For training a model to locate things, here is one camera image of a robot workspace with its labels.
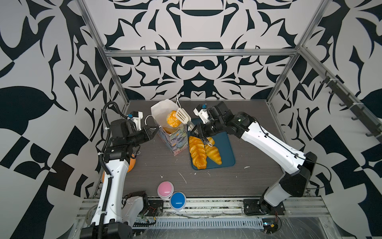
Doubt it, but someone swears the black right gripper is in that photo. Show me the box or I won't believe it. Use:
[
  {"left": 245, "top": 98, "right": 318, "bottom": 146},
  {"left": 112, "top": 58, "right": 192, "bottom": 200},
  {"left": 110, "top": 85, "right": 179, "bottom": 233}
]
[{"left": 188, "top": 120, "right": 226, "bottom": 138}]

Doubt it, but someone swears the ring-shaped bread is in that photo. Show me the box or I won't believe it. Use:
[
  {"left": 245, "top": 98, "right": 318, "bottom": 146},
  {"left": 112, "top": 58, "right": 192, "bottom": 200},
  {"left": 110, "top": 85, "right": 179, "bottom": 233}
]
[{"left": 163, "top": 127, "right": 174, "bottom": 134}]

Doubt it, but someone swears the knotted round bun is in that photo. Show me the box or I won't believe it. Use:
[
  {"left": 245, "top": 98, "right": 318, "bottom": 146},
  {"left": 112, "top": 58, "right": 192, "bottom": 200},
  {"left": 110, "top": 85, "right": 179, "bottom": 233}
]
[{"left": 166, "top": 111, "right": 182, "bottom": 128}]

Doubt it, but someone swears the floral white paper bag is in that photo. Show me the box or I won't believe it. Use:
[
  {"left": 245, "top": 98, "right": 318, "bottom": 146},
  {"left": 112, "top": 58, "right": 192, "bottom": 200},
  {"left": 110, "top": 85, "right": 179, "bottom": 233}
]
[{"left": 149, "top": 99, "right": 188, "bottom": 156}]

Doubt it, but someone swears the large striped croissant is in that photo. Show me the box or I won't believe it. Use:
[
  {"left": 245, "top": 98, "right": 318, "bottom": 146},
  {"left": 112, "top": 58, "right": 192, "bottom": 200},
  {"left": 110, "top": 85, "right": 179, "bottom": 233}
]
[{"left": 205, "top": 145, "right": 222, "bottom": 165}]

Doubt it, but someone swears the small striped croissant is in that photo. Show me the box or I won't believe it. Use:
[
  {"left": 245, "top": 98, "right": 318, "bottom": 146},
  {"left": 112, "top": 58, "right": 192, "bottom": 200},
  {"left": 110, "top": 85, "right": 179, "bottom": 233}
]
[{"left": 207, "top": 137, "right": 215, "bottom": 146}]

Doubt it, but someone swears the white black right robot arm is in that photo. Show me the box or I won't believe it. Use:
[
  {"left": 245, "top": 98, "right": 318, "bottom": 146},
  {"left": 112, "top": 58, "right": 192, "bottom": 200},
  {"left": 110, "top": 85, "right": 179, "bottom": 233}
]
[{"left": 191, "top": 101, "right": 318, "bottom": 216}]

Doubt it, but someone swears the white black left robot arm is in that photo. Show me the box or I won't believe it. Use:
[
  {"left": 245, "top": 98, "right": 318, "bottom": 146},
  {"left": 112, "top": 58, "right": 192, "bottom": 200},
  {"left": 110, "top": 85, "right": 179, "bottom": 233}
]
[{"left": 80, "top": 101, "right": 159, "bottom": 239}]

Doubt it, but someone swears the long braided bread loaf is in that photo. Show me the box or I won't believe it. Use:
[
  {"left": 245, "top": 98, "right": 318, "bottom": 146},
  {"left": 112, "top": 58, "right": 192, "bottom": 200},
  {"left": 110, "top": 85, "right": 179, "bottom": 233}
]
[{"left": 189, "top": 136, "right": 207, "bottom": 170}]

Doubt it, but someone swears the teal rectangular tray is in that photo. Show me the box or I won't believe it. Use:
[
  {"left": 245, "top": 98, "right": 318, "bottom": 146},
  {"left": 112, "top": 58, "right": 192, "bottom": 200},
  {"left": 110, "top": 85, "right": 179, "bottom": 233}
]
[{"left": 206, "top": 132, "right": 235, "bottom": 170}]

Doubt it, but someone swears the orange plush toy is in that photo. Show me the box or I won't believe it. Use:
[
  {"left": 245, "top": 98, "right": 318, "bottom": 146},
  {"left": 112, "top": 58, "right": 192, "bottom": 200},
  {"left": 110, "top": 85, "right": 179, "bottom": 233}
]
[{"left": 101, "top": 157, "right": 136, "bottom": 183}]

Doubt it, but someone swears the pink round button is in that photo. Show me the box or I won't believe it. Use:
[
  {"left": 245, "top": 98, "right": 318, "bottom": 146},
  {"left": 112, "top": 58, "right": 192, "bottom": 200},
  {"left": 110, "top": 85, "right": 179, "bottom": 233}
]
[{"left": 157, "top": 181, "right": 174, "bottom": 199}]

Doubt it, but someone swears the blue round button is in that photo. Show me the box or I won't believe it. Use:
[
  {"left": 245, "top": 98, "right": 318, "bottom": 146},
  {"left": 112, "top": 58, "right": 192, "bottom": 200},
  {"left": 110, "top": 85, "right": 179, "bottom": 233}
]
[{"left": 170, "top": 192, "right": 187, "bottom": 211}]

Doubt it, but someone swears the green circuit board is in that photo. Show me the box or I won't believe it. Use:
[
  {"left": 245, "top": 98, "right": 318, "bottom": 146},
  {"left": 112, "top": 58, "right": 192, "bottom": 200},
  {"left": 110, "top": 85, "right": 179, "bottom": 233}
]
[{"left": 263, "top": 220, "right": 282, "bottom": 235}]

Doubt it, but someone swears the black hook rack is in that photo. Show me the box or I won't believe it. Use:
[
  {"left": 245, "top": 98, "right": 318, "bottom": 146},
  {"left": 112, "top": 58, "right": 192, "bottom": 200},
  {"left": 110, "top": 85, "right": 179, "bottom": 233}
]
[{"left": 321, "top": 70, "right": 382, "bottom": 143}]

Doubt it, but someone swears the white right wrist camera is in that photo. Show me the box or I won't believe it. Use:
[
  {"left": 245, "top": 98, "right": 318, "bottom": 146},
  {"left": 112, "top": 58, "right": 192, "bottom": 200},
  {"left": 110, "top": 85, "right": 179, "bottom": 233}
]
[{"left": 193, "top": 104, "right": 210, "bottom": 123}]

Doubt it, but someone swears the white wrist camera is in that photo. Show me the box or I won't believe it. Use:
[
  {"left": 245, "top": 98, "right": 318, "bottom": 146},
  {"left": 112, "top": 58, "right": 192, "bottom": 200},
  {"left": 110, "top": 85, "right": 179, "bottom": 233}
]
[
  {"left": 193, "top": 104, "right": 210, "bottom": 123},
  {"left": 127, "top": 111, "right": 143, "bottom": 131}
]

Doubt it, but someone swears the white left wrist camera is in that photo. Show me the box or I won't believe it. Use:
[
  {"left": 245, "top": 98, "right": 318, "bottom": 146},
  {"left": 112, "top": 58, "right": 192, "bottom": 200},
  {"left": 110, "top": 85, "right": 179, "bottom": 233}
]
[{"left": 127, "top": 111, "right": 143, "bottom": 131}]

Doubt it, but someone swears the white slotted cable duct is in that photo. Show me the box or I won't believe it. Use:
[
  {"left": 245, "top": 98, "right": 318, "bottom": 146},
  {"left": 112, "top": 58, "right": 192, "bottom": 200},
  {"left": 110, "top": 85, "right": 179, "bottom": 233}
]
[{"left": 133, "top": 218, "right": 264, "bottom": 230}]

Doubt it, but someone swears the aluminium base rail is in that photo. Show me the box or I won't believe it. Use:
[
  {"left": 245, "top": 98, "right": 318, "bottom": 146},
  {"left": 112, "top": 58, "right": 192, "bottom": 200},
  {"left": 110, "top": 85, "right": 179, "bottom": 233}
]
[{"left": 76, "top": 195, "right": 332, "bottom": 219}]

